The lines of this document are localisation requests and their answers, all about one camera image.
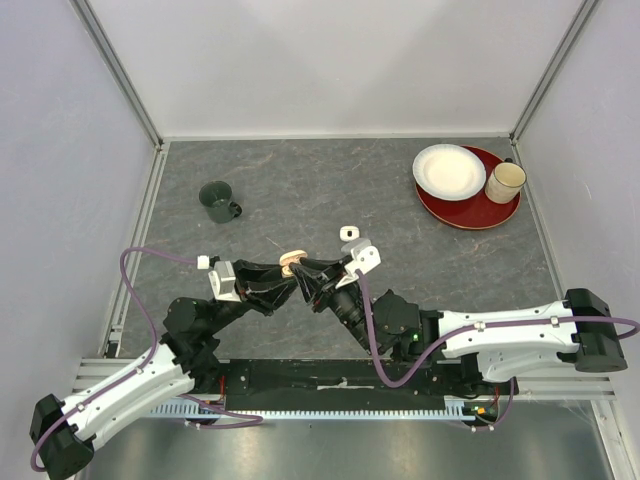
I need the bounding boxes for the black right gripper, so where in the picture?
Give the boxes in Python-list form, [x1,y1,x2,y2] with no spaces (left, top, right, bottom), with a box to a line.
[288,256,380,356]

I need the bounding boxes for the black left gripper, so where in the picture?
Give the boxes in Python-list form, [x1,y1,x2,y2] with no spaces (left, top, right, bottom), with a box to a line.
[206,257,298,335]

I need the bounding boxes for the beige earbud charging case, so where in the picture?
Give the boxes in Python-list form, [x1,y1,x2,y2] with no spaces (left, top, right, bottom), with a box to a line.
[279,250,308,277]

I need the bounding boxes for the white earbud charging case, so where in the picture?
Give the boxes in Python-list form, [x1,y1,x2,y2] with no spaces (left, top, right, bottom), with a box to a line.
[339,226,360,243]

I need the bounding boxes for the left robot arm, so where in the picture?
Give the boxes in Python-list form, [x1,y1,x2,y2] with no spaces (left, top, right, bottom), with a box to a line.
[29,255,297,479]

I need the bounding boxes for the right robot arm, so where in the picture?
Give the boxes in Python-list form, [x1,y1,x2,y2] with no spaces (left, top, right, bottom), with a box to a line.
[289,258,628,394]

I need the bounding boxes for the dark green mug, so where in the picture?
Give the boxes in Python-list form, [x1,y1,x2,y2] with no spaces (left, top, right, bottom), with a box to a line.
[198,181,243,224]

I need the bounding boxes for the white plate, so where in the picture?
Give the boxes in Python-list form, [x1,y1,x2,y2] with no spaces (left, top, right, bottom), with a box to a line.
[412,144,486,201]

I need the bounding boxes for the red round tray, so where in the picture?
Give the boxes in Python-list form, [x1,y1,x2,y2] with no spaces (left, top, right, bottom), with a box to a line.
[414,146,521,230]

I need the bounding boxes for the beige patterned cup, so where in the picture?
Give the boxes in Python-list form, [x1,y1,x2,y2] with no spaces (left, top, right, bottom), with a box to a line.
[485,160,527,204]

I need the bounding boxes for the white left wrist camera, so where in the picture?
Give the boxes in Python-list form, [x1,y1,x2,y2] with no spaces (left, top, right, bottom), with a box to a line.
[196,255,241,302]

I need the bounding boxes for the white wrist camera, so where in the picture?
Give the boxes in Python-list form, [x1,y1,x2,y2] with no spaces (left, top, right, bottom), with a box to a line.
[196,255,241,302]
[341,238,381,282]

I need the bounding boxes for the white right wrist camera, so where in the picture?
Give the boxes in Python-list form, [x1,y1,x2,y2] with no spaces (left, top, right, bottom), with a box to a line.
[341,238,381,282]

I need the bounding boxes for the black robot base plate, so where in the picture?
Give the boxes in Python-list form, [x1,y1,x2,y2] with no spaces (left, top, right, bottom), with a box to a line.
[192,359,512,413]

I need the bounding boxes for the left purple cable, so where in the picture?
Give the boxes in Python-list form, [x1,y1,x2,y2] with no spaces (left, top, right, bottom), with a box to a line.
[30,248,266,474]

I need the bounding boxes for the purple cable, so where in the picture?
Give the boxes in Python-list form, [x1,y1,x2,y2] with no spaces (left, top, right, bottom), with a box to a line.
[30,248,266,474]
[357,272,640,434]

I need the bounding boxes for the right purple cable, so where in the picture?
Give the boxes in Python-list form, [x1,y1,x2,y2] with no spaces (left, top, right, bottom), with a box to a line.
[357,272,640,434]

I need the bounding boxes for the light blue cable duct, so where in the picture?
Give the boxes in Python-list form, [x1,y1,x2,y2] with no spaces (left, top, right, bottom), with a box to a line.
[144,398,475,421]

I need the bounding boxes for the aluminium frame rails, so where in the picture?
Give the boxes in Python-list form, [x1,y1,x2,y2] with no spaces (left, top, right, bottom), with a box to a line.
[64,0,640,480]

